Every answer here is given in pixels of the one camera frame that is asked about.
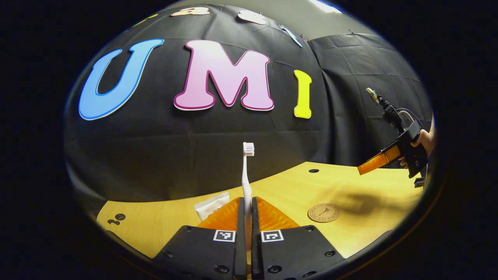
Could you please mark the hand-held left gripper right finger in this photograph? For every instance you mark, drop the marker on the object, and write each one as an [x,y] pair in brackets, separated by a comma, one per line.
[255,241]

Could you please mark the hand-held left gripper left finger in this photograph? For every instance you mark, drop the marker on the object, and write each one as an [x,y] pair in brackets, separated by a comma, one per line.
[240,241]

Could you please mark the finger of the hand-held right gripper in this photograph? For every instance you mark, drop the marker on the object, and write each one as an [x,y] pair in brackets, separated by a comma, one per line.
[379,161]

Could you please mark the white toothpaste tube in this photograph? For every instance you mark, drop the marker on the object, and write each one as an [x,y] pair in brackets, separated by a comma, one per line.
[212,206]

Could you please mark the white toothbrush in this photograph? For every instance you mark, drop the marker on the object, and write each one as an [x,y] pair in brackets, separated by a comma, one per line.
[246,175]

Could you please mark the round wooden coaster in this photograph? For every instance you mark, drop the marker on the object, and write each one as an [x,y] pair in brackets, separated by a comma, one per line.
[323,213]

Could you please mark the round black desk grommet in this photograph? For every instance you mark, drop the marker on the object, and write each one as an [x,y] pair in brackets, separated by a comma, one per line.
[313,170]

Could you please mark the black backdrop cloth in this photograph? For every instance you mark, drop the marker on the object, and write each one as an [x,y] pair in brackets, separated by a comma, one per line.
[175,155]

